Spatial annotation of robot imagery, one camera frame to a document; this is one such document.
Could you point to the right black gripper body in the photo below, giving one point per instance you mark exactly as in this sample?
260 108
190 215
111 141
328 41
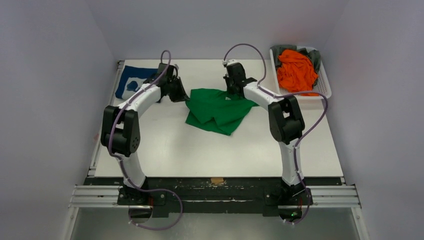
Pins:
234 86

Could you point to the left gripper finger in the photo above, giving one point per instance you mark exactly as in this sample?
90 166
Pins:
181 95
174 94

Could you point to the green t shirt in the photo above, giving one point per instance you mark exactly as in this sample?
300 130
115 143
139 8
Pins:
216 111

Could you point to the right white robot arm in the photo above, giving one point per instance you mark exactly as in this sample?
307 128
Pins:
286 123

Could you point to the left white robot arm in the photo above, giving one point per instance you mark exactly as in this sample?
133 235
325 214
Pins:
120 131

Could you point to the folded blue t shirt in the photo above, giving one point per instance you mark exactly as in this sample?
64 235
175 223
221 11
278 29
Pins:
131 80

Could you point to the orange t shirt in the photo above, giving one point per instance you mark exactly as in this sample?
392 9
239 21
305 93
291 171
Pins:
296 73

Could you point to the grey t shirt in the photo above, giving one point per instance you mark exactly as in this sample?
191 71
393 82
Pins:
297 69

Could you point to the brown tape piece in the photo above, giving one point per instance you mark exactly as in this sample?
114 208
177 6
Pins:
217 181

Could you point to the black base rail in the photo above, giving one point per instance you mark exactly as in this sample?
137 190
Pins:
162 196

